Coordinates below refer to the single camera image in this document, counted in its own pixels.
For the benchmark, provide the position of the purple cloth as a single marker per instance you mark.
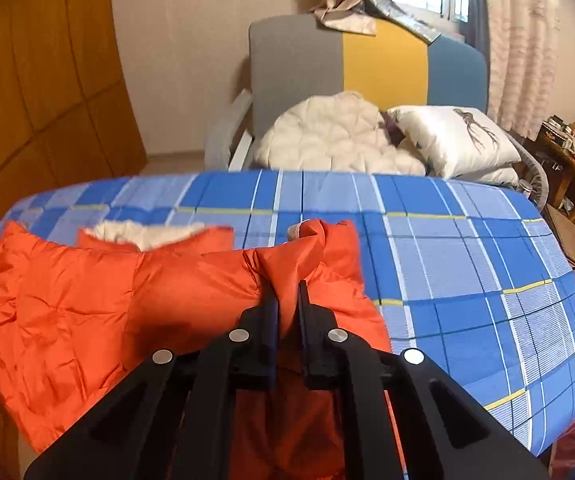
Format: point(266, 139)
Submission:
point(390, 127)

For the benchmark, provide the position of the grey yellow blue sofa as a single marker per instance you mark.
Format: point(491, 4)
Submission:
point(292, 70)

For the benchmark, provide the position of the orange quilted jacket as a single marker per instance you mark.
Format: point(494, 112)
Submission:
point(92, 310)

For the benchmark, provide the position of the white deer print pillow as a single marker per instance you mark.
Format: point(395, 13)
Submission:
point(442, 140)

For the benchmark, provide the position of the wooden wardrobe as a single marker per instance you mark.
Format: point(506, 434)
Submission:
point(42, 85)

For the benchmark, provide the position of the long patterned beige curtain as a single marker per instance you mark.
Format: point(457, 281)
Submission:
point(522, 50)

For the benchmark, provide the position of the cream quilted cushion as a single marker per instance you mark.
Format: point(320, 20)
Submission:
point(327, 140)

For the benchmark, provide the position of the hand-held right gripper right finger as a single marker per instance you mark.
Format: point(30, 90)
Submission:
point(312, 340)

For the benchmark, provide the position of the blue plaid bed sheet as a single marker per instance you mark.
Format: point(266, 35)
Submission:
point(467, 310)

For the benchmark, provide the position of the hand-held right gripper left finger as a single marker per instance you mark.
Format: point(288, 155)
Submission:
point(267, 330)

